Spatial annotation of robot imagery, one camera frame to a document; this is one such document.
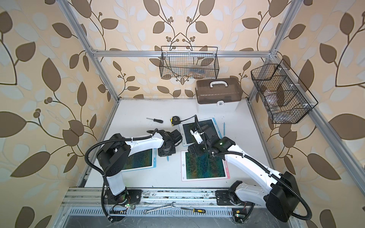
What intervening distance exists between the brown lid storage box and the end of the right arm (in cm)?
40

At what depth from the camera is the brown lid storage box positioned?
1.00m

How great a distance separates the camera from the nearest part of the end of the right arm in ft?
1.80
